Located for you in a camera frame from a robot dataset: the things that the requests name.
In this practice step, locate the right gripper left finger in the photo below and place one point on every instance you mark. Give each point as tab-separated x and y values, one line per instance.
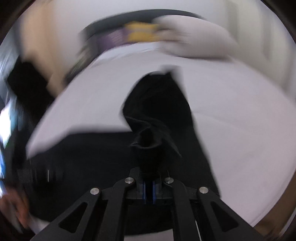
136	187

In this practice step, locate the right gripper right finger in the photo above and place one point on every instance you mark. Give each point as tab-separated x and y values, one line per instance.
161	186

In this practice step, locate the black denim pants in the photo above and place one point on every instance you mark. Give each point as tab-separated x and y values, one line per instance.
80	184

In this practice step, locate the left hand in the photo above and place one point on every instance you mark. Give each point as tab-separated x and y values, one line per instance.
15	206

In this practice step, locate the white bed mattress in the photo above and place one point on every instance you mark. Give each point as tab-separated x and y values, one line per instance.
246	123

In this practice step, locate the dark grey headboard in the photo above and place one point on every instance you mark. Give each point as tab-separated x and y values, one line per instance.
91	49

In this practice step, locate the purple patterned cushion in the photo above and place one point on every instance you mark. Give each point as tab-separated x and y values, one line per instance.
111	39

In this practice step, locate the rolled white duvet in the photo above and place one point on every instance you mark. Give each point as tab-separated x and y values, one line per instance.
190	37

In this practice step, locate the yellow patterned cushion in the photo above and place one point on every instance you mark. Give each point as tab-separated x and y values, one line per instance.
141	32

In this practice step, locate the beige curtain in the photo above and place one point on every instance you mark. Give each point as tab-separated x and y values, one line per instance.
39	47

